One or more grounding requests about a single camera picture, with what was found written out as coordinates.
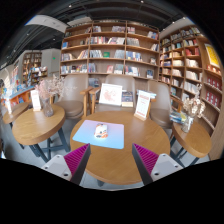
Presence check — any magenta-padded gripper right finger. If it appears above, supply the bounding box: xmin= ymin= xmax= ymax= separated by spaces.
xmin=131 ymin=143 xmax=184 ymax=186

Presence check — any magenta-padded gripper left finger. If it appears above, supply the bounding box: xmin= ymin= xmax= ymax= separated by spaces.
xmin=41 ymin=143 xmax=92 ymax=186

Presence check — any white orange patterned computer mouse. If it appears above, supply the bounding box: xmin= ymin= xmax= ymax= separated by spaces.
xmin=94 ymin=122 xmax=109 ymax=140

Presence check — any blue pink gradient mouse pad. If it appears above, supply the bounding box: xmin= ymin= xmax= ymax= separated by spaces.
xmin=72 ymin=119 xmax=125 ymax=150

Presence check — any round wooden side table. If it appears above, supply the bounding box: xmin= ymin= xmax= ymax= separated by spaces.
xmin=171 ymin=121 xmax=213 ymax=166
xmin=11 ymin=103 xmax=71 ymax=164

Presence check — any blue magazine stack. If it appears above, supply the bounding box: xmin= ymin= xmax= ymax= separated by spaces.
xmin=169 ymin=110 xmax=188 ymax=125

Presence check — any beige wooden armchair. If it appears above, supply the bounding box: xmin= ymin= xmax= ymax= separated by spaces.
xmin=54 ymin=73 xmax=93 ymax=119
xmin=146 ymin=79 xmax=183 ymax=129
xmin=88 ymin=74 xmax=138 ymax=114

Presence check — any white sign on wooden base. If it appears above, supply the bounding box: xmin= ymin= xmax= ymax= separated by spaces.
xmin=133 ymin=89 xmax=153 ymax=122

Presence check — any dark cover book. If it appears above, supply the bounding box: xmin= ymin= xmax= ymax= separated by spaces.
xmin=121 ymin=91 xmax=134 ymax=108

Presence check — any light blue book stack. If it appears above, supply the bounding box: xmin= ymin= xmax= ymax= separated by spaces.
xmin=135 ymin=89 xmax=157 ymax=100

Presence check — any small white table sign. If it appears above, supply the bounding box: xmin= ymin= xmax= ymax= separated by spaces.
xmin=30 ymin=89 xmax=43 ymax=112

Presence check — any white framed red picture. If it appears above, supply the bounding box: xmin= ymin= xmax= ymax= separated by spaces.
xmin=98 ymin=82 xmax=124 ymax=107

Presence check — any distant round wooden table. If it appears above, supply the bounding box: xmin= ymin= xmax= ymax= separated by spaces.
xmin=1 ymin=101 xmax=32 ymax=129

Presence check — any curved wooden bookshelf unit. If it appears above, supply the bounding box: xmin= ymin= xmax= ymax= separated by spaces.
xmin=159 ymin=24 xmax=223 ymax=134

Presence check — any small distant wooden bookshelf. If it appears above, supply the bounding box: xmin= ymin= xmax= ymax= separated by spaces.
xmin=21 ymin=50 xmax=43 ymax=84

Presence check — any wide wooden bookshelf unit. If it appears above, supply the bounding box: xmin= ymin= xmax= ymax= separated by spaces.
xmin=59 ymin=20 xmax=161 ymax=81

